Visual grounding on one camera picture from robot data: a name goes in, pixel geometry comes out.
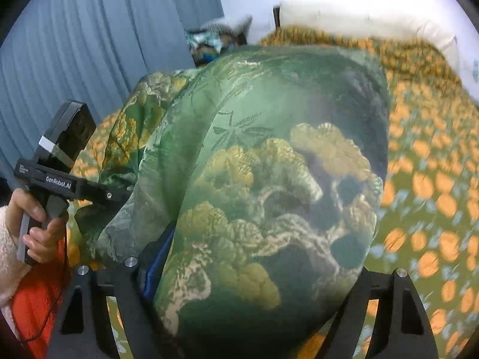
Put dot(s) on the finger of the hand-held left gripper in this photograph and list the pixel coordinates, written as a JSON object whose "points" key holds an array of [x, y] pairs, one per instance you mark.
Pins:
{"points": [[104, 193]]}

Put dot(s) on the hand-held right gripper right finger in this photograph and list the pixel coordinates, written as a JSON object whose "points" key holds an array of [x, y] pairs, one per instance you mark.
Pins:
{"points": [[359, 295]]}

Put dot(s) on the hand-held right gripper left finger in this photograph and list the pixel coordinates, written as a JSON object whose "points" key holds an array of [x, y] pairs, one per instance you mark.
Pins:
{"points": [[155, 265]]}

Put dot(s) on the green landscape print jacket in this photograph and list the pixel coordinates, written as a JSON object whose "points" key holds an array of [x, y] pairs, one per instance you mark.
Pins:
{"points": [[262, 194]]}

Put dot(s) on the person's left forearm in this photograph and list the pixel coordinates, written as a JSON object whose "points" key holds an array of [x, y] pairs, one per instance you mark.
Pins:
{"points": [[9, 254]]}

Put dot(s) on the pile of mixed clothes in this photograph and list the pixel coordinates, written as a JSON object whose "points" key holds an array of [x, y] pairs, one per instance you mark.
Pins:
{"points": [[209, 46]]}

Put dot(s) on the person's left hand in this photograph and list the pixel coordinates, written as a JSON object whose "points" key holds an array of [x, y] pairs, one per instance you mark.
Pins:
{"points": [[45, 241]]}

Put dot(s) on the blue-grey curtain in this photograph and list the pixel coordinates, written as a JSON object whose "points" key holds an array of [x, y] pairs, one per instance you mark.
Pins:
{"points": [[93, 45]]}

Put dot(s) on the orange clothing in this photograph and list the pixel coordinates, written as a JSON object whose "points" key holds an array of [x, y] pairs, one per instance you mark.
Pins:
{"points": [[37, 299]]}

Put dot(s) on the orange floral bedspread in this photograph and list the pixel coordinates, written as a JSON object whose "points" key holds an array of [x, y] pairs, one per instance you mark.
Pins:
{"points": [[430, 194]]}

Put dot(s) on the checkered grey pillow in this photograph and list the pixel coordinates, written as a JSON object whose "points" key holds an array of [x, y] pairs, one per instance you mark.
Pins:
{"points": [[230, 24]]}

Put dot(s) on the cream padded headboard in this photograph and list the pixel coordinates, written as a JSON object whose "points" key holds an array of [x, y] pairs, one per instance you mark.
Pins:
{"points": [[374, 18]]}

